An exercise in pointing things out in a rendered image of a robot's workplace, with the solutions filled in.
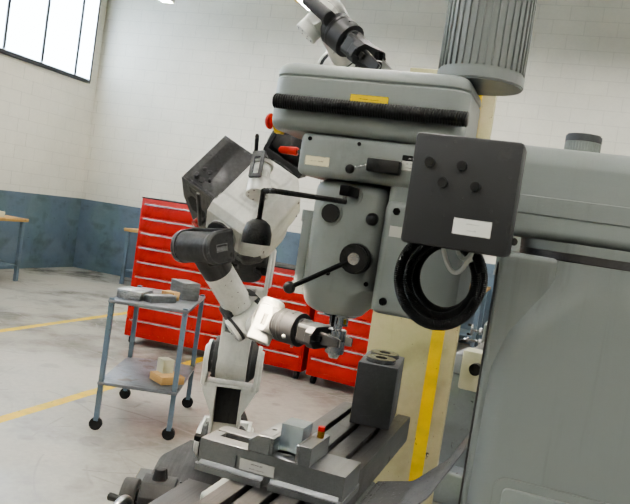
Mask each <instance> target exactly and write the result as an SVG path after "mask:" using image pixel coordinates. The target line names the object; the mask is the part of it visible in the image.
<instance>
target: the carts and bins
mask: <svg viewBox="0 0 630 504"><path fill-rule="evenodd" d="M200 286H201V284H199V283H196V282H193V281H191V280H186V279H172V280H171V287H170V290H160V289H153V288H146V287H142V285H137V287H133V286H129V287H124V288H118V290H117V296H115V297H110V298H109V299H108V303H109V305H108V313H107V320H106V327H105V335H104V342H103V350H102V357H101V365H100V372H99V380H98V382H97V385H98V387H97V394H96V402H95V409H94V417H93V418H92V419H91V420H90V421H89V427H90V428H91V429H92V430H98V429H99V428H100V427H101V426H102V424H103V423H102V419H101V418H100V409H101V402H102V395H103V387H104V386H111V387H118V388H122V389H121V390H120V392H119V395H120V397H121V398H122V399H127V398H128V397H129V396H130V395H131V391H130V389H132V390H139V391H146V392H153V393H160V394H167V395H171V399H170V407H169V414H168V421H167V427H166V428H165V429H164V430H163V431H162V437H163V438H164V439H165V440H171V439H173V438H174V436H175V430H174V429H173V428H172V425H173V417H174V410H175V403H176V396H177V394H178V393H179V391H180V390H181V388H182V387H183V386H184V384H185V383H186V381H187V380H188V386H187V393H186V397H184V398H183V400H182V405H183V406H184V407H185V408H189V407H191V406H192V404H193V399H192V398H191V390H192V383H193V376H194V370H195V367H196V366H195V362H196V355H197V348H198V341H199V334H200V327H201V320H202V313H203V306H204V299H205V297H206V296H205V295H204V294H200V295H199V293H200ZM115 304H122V305H129V306H134V313H133V320H132V328H131V335H130V342H129V350H128V357H127V358H125V359H124V360H123V361H122V362H121V363H119V364H118V365H117V366H116V367H114V368H113V369H112V370H111V371H110V372H108V373H107V374H106V375H105V372H106V365H107V358H108V350H109V343H110V335H111V328H112V320H113V313H114V306H115ZM197 305H199V308H198V315H197V322H196V329H195V336H194V343H193V350H192V358H191V365H186V364H181V360H182V353H183V346H184V339H185V332H186V325H187V318H188V313H190V312H191V311H192V310H193V309H194V308H195V307H196V306H197ZM139 307H143V308H150V309H157V310H164V311H171V312H177V313H183V314H182V321H181V328H180V335H179V342H178V349H177V357H176V363H174V362H175V360H173V359H171V358H169V357H158V360H151V359H144V358H137V357H133V350H134V342H135V335H136V328H137V321H138V313H139ZM188 378H189V379H188Z"/></svg>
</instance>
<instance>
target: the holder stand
mask: <svg viewBox="0 0 630 504"><path fill-rule="evenodd" d="M404 359H405V358H404V357H402V356H399V354H398V353H395V352H392V351H388V350H381V349H372V350H371V351H368V352H367V353H366V354H365V355H364V357H363V358H362V359H361V360H360V361H359V362H358V368H357V375H356V381H355V388H354V394H353V401H352V407H351V414H350V420H349V421H350V422H351V423H355V424H360V425H365V426H370V427H375V428H380V429H384V430H389V428H390V425H391V423H392V421H393V418H394V416H395V414H396V410H397V404H398V397H399V391H400V385H401V378H402V372H403V366H404Z"/></svg>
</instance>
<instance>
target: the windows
mask: <svg viewBox="0 0 630 504"><path fill-rule="evenodd" d="M100 6H101V0H0V53H2V54H5V55H8V56H11V57H13V58H16V59H19V60H22V61H25V62H28V63H31V64H33V65H36V66H39V67H42V68H45V69H48V70H51V71H53V72H56V73H59V74H62V75H65V76H68V77H71V78H73V79H76V80H79V81H82V82H85V83H89V84H90V82H91V74H92V67H93V59H94V51H95V44H96V36H97V28H98V21H99V13H100Z"/></svg>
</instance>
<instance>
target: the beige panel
mask: <svg viewBox="0 0 630 504"><path fill-rule="evenodd" d="M437 71H438V70H437V69H424V68H410V72H420V73H433V74H437ZM479 97H480V100H481V108H479V109H480V115H479V121H478V128H477V134H476V138H482V139H491V133H492V127H493V120H494V114H495V108H496V102H497V96H485V95H479ZM460 326H461V325H460ZM460 326H458V327H456V328H453V329H451V330H450V329H449V330H445V331H441V330H440V331H439V330H438V331H437V330H436V331H435V330H430V329H428V328H427V329H426V328H424V327H422V326H420V325H418V324H416V322H414V321H412V320H411V319H407V318H402V317H397V316H391V315H386V314H381V313H377V312H375V311H374V310H373V314H372V321H371V327H370V334H369V340H368V347H367V352H368V351H371V350H372V349H381V350H388V351H392V352H395V353H398V354H399V356H402V357H404V358H405V359H404V366H403V372H402V378H401V385H400V391H399V397H398V404H397V410H396V414H395V416H396V415H397V414H400V415H404V416H408V417H410V423H409V429H408V436H407V441H406V442H405V443H404V445H403V446H402V447H401V448H400V449H399V451H398V452H397V453H396V454H395V456H394V457H393V458H392V459H391V460H390V462H389V463H388V464H387V465H386V466H385V468H384V469H383V470H382V471H381V472H380V474H379V475H378V476H377V477H376V478H375V480H374V481H373V482H375V484H376V483H377V482H378V481H413V480H415V479H417V478H419V477H420V476H422V475H424V474H425V473H427V472H428V471H430V470H431V469H433V468H435V467H436V466H438V463H439V457H440V451H441V445H442V439H443V432H444V426H445V420H446V414H447V407H448V401H449V395H450V389H451V382H452V376H453V370H454V364H455V357H456V351H457V345H458V339H459V332H460Z"/></svg>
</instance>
